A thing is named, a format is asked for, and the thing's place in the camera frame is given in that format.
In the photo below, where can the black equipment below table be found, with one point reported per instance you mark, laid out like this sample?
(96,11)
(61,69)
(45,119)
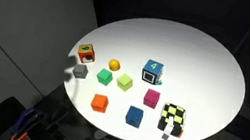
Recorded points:
(64,134)

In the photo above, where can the orange block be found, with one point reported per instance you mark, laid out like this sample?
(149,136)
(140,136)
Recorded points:
(99,103)

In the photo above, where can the black yellow checkered cube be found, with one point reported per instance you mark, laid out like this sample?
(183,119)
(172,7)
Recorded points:
(172,119)

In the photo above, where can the blue number four cube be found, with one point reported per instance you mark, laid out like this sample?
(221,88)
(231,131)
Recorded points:
(152,71)

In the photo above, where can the blue orange clamp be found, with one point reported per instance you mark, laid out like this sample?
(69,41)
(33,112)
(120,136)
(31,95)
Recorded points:
(27,120)

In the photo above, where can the yellow ball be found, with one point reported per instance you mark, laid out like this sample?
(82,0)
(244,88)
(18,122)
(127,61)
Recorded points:
(114,65)

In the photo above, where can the green block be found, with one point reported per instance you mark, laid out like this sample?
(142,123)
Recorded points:
(104,77)

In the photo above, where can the yellow-green block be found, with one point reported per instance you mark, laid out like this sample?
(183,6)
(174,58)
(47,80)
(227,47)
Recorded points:
(124,82)

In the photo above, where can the magenta block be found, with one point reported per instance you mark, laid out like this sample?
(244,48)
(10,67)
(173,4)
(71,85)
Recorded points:
(151,98)

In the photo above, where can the blue block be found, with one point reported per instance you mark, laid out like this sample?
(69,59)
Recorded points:
(134,116)

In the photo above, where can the grey block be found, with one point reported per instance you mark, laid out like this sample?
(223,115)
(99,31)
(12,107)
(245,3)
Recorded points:
(80,71)

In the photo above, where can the orange number cube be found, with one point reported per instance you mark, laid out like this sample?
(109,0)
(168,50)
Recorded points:
(86,53)

